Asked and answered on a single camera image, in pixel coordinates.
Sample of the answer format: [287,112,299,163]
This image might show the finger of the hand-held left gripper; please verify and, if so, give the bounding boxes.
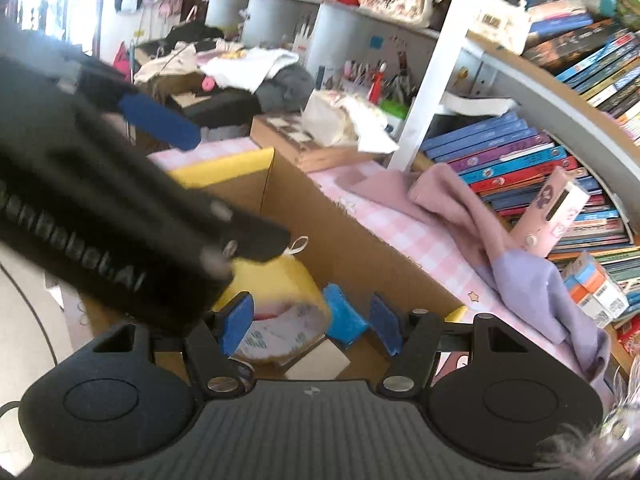
[55,57,201,152]
[200,200,292,273]

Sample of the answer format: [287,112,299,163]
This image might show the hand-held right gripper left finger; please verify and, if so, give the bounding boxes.
[87,292,254,396]

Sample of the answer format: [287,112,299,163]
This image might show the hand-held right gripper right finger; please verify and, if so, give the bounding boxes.
[369,294,528,397]

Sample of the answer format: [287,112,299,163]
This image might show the pink plush pig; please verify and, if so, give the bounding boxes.
[252,235,310,321]

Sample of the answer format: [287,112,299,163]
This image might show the blue sponge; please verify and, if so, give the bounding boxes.
[321,283,370,346]

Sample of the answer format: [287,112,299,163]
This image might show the yellow tape roll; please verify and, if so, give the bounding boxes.
[212,254,332,367]

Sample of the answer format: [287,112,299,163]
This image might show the yellow cardboard box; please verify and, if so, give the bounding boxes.
[80,147,468,381]

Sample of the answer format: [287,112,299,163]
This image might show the beige rectangular block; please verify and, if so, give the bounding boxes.
[284,339,352,381]

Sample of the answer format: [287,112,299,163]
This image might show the pink cylindrical container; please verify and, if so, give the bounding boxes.
[510,166,592,257]

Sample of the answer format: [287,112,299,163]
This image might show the black flat device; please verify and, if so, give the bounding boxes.
[167,87,263,131]

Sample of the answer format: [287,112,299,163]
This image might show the red hanging bag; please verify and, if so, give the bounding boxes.
[112,42,133,78]

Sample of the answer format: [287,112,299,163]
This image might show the pile of clothes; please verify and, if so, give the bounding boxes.
[132,25,316,111]

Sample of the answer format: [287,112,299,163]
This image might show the brown wooden box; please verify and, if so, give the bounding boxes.
[249,112,386,175]

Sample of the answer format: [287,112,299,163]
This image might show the cream canvas bag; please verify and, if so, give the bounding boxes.
[300,87,401,153]

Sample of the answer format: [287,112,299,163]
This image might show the pink purple cloth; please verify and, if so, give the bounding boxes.
[350,162,613,381]

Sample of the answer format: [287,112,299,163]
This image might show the pen holder with pens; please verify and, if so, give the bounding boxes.
[317,57,416,106]

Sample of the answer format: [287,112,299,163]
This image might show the grey curved side shelf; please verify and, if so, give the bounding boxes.
[205,0,441,86]

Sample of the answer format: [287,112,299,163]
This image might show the orange blue small carton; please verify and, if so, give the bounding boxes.
[582,280,631,328]
[562,252,608,306]

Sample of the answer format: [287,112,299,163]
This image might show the row of leaning books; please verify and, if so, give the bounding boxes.
[420,110,640,281]

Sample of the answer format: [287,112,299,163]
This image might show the grey furry sleeve cuff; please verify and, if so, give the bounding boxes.
[535,402,640,480]

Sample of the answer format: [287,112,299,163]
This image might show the white quilted purse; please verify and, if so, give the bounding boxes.
[470,0,532,56]

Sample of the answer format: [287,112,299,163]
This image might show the row of shelf-top books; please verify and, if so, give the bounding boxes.
[520,0,640,141]

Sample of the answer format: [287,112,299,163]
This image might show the white bookshelf frame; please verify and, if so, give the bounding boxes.
[387,0,640,241]

